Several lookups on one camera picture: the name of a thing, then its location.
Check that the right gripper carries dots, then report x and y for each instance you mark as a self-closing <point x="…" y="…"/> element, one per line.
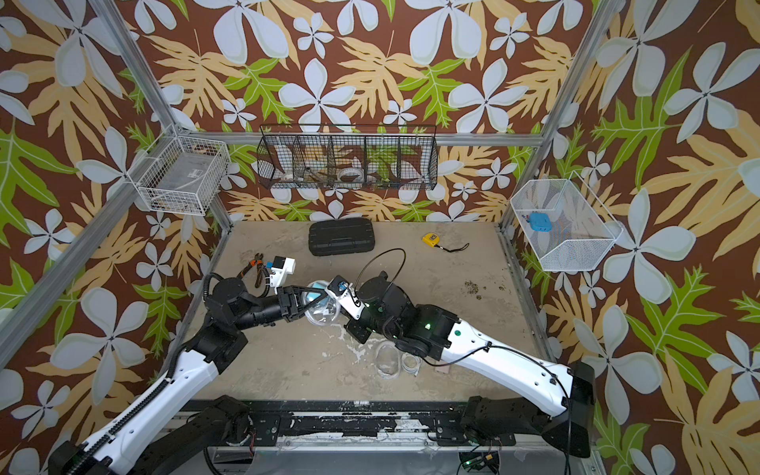
<point x="357" y="331"/>

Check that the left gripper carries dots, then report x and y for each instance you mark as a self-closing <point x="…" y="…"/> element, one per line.
<point x="290" y="305"/>

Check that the teal charger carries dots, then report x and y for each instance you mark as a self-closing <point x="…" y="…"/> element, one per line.
<point x="315" y="296"/>

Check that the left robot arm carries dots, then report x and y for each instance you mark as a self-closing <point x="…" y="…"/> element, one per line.
<point x="131" y="443"/>

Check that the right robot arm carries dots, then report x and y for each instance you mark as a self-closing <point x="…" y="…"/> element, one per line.
<point x="553" y="400"/>

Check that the black hard case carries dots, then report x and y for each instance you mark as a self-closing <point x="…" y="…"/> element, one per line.
<point x="341" y="237"/>

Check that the orange black pliers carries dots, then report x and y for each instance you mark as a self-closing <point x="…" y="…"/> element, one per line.
<point x="254" y="268"/>

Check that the yellow tape measure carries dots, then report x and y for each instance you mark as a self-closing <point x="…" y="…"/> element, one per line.
<point x="434" y="241"/>

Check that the blue object in basket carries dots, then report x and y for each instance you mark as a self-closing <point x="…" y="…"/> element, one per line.
<point x="540" y="222"/>

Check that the white mesh basket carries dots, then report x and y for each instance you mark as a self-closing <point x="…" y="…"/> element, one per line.
<point x="584" y="229"/>

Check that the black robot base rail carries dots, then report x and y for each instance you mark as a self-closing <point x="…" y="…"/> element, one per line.
<point x="292" y="425"/>

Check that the black wire basket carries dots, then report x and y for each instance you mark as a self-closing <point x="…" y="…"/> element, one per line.
<point x="348" y="156"/>

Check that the white wire basket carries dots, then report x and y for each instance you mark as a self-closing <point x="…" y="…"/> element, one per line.
<point x="180" y="173"/>

